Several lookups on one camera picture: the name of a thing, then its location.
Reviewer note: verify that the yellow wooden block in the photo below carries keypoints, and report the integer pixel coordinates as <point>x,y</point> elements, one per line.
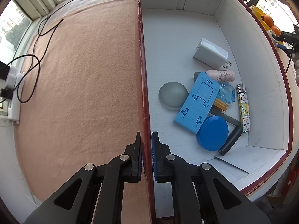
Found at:
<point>220,105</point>

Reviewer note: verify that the white box with red rim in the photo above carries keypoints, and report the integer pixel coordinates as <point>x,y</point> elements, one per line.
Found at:
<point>168,51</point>

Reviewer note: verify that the patterned lighter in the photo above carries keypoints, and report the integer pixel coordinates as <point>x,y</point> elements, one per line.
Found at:
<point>244,109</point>

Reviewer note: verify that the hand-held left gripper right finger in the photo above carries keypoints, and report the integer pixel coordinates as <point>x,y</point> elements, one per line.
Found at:
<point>155,156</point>

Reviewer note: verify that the white wall charger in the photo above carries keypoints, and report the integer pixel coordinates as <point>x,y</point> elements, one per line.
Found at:
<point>210,52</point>

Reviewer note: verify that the white plug adapter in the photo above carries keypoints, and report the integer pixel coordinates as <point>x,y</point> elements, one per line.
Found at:
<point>272,34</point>

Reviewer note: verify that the white tube bottle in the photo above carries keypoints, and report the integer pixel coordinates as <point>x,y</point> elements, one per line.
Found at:
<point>224,76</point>

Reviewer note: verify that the black cylinder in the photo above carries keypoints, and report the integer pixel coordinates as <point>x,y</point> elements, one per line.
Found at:
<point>231,142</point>

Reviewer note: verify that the white power strip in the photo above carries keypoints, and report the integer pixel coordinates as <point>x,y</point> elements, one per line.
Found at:
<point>14,93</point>

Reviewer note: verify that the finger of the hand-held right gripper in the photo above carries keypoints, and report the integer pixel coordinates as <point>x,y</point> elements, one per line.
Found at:
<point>281,46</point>

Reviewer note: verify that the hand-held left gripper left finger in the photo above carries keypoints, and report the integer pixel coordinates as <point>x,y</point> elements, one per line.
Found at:
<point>136,168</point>

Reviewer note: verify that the blue phone stand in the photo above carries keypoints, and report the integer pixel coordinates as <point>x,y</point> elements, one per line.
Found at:
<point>196,105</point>

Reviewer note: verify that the grey spoon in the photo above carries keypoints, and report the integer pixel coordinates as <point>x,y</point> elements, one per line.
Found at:
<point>172,95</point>

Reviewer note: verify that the yellow fruit bowl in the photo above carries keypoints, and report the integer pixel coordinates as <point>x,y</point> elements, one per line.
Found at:
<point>257,12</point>

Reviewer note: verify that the dark cloth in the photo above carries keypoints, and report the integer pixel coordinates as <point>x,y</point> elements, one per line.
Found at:
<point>271,203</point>

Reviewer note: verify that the blue round lid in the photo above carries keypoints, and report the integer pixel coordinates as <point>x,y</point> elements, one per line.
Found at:
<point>212,133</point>

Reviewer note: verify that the person's right hand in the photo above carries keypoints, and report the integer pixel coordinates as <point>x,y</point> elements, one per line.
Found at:
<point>297,78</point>

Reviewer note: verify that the small clear blue bottle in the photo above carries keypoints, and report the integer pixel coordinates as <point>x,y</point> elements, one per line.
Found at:
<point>227,93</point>

